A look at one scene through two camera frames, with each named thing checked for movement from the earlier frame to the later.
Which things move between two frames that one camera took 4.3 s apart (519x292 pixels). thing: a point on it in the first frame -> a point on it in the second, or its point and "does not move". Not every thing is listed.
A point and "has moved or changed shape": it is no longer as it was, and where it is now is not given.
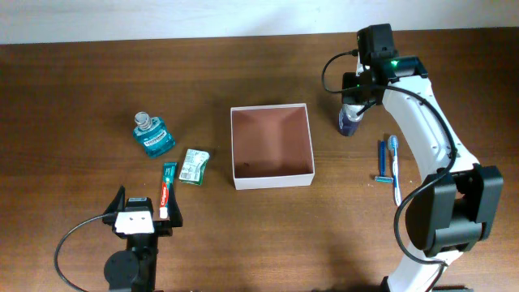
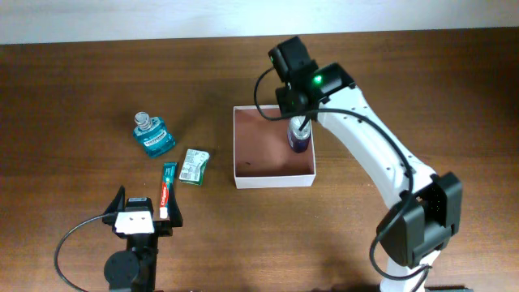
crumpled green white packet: [194, 167] does not move
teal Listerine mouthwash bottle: [152, 135] does not move
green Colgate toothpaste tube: [169, 173] does not move
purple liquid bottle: [349, 119] has moved or changed shape
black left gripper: [165, 228] does not move
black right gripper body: [353, 90] -> [285, 103]
